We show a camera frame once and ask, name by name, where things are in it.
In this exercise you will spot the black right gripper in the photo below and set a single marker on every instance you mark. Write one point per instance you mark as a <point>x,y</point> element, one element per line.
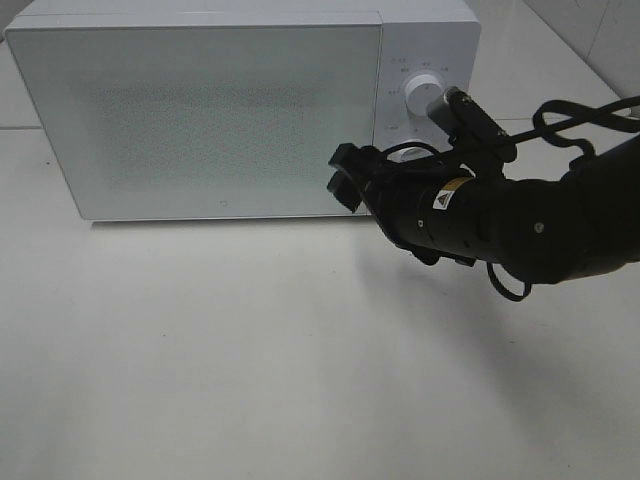
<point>393,205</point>

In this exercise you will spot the white microwave knob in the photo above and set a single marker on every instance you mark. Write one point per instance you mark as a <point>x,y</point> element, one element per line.
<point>409,154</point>
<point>421,90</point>

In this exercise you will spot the white microwave door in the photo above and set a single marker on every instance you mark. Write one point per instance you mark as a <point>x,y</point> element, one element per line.
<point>200,123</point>

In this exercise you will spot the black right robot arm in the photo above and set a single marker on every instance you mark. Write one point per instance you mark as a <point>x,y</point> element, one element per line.
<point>541,232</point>

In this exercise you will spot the white microwave oven body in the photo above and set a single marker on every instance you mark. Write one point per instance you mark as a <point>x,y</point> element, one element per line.
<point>440,37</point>

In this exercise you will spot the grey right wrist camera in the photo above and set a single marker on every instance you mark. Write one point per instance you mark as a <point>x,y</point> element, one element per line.
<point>468,126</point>

